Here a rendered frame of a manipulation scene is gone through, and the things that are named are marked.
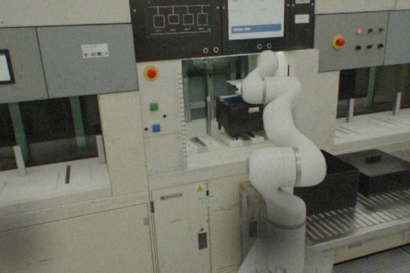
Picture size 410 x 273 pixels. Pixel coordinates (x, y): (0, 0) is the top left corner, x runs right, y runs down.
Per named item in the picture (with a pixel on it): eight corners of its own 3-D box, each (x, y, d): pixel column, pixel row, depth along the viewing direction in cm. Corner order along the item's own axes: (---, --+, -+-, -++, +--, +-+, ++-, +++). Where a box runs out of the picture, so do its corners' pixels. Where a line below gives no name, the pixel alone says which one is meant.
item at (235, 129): (226, 142, 202) (226, 87, 190) (213, 131, 220) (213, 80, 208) (264, 136, 209) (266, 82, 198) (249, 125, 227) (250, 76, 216)
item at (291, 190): (270, 190, 174) (270, 156, 169) (319, 181, 181) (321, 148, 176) (301, 218, 149) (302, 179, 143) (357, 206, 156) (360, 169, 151)
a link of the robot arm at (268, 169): (309, 229, 107) (313, 154, 100) (248, 230, 108) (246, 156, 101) (301, 209, 119) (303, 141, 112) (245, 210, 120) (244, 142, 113)
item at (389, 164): (368, 197, 163) (370, 171, 159) (327, 173, 189) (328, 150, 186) (419, 186, 171) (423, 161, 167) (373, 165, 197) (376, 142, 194)
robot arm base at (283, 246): (308, 296, 107) (311, 242, 101) (248, 279, 115) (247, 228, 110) (319, 259, 123) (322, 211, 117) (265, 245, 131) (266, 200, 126)
